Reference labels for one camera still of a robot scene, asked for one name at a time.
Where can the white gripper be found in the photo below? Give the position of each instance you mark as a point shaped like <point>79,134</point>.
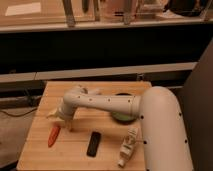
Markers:
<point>65,114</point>

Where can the orange red pepper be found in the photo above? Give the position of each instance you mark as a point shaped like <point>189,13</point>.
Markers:
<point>53,135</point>

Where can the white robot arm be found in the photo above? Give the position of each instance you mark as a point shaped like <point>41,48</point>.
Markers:
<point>161,121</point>

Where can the white cloth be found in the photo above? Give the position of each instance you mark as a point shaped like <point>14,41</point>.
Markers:
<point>90,91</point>

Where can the black rectangular remote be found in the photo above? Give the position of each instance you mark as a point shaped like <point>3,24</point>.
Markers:
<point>94,142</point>

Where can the green bowl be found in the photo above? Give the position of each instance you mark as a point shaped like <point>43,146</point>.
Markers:
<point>122,118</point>

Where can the white plastic bottle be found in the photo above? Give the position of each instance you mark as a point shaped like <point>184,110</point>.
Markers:
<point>127,146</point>

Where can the white paper sheet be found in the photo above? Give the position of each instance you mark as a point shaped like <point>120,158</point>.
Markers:
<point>22,9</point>

